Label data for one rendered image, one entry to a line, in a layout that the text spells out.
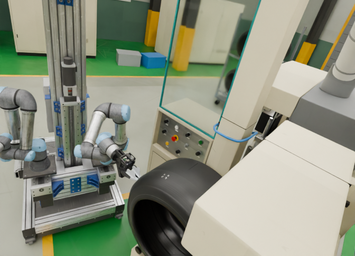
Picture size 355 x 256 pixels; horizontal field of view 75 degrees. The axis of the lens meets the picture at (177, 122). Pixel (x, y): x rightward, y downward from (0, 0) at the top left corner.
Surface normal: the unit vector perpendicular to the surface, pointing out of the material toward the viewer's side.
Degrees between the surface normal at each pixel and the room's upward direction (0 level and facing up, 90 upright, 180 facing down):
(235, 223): 0
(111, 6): 90
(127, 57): 90
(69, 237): 0
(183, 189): 16
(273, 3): 90
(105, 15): 90
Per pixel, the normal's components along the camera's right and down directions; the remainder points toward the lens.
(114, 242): 0.19, -0.84
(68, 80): 0.45, 0.53
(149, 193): -0.67, 0.10
